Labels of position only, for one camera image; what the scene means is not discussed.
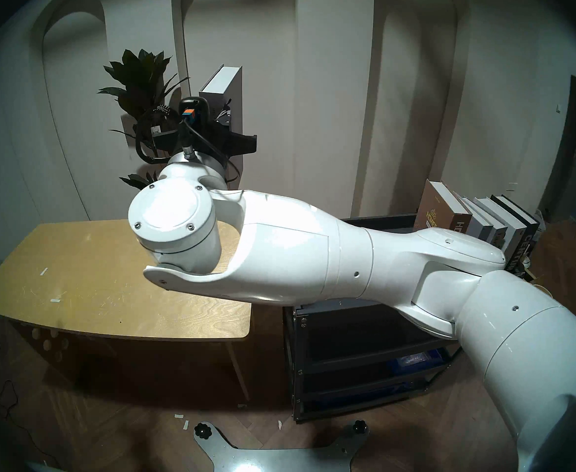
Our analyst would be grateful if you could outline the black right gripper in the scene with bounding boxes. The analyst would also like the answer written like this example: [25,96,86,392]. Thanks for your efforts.
[152,100,258,163]

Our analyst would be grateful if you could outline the large grey SPECIAL ISSUE book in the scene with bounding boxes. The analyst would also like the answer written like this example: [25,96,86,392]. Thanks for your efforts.
[198,65,244,132]

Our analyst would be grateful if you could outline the brown HOMES book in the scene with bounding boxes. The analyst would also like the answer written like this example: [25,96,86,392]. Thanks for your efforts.
[413,179,473,233]

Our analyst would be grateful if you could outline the grey Discontent book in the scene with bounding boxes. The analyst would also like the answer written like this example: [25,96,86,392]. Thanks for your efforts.
[453,193,494,240]

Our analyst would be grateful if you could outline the grey iaura book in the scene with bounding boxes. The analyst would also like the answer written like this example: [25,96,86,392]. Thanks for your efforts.
[472,197,508,248]

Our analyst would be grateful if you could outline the silver book small black lettering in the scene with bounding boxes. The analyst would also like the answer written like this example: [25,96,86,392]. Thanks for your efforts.
[485,197,528,260]

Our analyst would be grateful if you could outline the black CENTURY book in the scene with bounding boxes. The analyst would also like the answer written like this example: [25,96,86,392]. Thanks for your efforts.
[492,194,540,275]

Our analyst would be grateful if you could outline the light wooden display table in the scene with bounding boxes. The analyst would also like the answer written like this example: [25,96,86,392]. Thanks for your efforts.
[0,219,252,403]

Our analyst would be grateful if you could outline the black metal shelf cart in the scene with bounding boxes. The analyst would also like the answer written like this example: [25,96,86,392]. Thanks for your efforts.
[283,213,527,422]

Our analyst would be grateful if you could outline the tall green potted plant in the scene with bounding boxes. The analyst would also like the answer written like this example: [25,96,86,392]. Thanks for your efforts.
[98,49,190,191]

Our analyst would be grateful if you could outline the blue bin with clear bag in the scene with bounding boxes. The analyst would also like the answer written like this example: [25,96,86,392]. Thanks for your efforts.
[386,347,446,374]

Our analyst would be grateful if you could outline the blue plastic bin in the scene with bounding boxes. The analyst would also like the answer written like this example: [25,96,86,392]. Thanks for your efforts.
[313,383,416,409]

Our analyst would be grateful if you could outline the dark grey door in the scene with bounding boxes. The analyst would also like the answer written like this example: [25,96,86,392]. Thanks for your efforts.
[539,68,576,223]

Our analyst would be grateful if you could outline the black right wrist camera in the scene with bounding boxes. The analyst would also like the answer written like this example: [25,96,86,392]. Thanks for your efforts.
[177,96,211,128]

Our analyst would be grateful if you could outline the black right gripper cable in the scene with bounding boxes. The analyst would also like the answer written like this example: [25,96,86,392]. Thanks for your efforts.
[133,105,180,163]

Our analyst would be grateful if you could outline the grey metal robot base plate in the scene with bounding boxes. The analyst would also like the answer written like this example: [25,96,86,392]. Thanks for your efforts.
[193,419,370,472]

